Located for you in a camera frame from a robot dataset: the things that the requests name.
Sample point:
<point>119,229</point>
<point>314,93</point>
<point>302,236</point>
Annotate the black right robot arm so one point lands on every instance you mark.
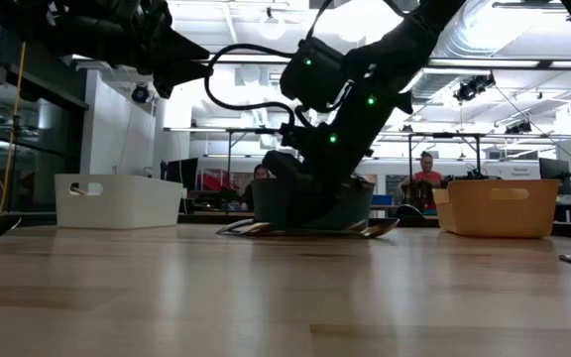
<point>414,35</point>

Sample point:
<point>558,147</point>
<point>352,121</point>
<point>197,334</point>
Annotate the black ceiling spotlight cluster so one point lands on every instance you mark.
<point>471,89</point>

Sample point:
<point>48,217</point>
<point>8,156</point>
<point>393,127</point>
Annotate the white plastic bin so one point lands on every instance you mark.
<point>127,203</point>

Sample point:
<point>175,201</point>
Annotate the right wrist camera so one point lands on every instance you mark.
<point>283,166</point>

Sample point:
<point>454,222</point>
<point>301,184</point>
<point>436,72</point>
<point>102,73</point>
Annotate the silver ventilation duct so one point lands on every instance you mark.
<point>431,86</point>

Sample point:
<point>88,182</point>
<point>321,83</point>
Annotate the overhead light bar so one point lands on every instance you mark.
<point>484,63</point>

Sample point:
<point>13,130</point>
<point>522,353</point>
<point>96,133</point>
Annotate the orange plastic bin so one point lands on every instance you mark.
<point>498,213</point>

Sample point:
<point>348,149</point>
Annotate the blue box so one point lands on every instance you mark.
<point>382,200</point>

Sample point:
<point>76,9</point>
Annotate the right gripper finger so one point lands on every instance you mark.
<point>340,198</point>
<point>303,201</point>

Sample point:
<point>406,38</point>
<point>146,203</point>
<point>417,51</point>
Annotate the black background rig frame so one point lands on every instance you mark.
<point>229,149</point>
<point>410,144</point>

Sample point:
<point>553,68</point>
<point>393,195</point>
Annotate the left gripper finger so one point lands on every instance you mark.
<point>181,79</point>
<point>181,52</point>

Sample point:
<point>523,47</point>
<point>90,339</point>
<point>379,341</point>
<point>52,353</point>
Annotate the dark teal plastic bin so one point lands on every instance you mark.
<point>270,203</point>

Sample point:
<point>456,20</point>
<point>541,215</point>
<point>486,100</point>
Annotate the black office chair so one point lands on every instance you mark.
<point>409,212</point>

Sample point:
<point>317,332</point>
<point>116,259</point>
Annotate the red storage bins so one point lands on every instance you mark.
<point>216,181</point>

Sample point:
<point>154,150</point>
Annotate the black computer monitor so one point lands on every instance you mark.
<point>553,171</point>
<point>181,173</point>

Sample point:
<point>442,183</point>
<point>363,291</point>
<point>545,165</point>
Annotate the person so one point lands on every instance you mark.
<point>258,173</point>
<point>426,176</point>

